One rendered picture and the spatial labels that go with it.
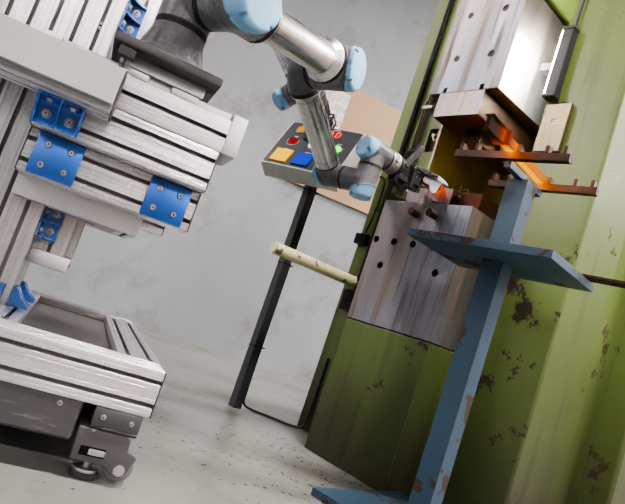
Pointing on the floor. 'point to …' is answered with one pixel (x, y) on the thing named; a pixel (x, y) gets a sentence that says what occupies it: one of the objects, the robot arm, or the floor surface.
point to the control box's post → (271, 300)
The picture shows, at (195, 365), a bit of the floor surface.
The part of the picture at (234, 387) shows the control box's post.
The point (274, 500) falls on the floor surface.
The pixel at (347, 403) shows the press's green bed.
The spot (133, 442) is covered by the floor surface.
